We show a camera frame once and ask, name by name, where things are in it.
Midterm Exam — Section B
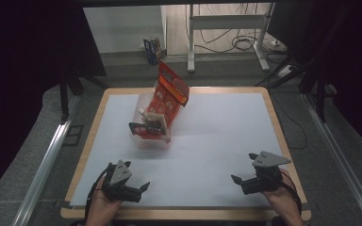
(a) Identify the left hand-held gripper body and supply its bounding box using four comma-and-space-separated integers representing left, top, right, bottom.
102, 159, 143, 203

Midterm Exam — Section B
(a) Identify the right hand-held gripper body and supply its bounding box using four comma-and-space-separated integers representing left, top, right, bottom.
240, 151, 292, 196

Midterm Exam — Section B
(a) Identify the clear plastic container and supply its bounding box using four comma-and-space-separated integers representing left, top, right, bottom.
129, 90, 174, 151

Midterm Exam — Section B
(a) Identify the small red black snack packet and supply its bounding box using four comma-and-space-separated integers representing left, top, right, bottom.
128, 121, 168, 139

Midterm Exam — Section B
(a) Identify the beige red snack packet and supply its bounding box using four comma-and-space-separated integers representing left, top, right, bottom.
138, 107, 168, 127

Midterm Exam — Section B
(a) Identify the large red snack packet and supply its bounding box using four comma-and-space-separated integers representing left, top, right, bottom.
144, 60, 190, 130

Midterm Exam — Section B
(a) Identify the person's right hand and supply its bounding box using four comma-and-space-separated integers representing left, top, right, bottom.
261, 170, 300, 215

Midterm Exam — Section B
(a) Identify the person's left hand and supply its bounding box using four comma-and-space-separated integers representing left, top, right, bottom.
86, 178, 123, 218

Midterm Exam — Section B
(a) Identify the black metal stand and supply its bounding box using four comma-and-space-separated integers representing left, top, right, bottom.
58, 72, 110, 124
255, 53, 338, 124

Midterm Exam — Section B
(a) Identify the blue box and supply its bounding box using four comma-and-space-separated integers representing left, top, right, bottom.
142, 37, 164, 66

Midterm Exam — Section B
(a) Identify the white metal stand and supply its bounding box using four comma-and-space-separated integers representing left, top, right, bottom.
187, 3, 276, 73

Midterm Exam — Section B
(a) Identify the black curtain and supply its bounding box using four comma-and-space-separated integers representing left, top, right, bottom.
267, 0, 362, 152
0, 0, 107, 205

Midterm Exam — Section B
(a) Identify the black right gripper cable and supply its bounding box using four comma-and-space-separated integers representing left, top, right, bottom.
281, 170, 304, 216

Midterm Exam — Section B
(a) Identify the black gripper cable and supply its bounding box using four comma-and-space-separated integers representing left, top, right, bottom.
84, 163, 111, 218
281, 170, 304, 216

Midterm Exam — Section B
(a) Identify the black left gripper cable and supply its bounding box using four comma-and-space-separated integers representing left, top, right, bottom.
84, 163, 111, 218

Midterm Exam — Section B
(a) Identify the thin black floor cable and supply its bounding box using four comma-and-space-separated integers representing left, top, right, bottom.
271, 93, 309, 151

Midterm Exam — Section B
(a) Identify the aluminium rail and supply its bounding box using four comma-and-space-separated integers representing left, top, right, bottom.
12, 93, 80, 226
301, 92, 362, 226

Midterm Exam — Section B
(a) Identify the black cable bundle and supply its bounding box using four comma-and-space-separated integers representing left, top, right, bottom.
197, 3, 267, 55

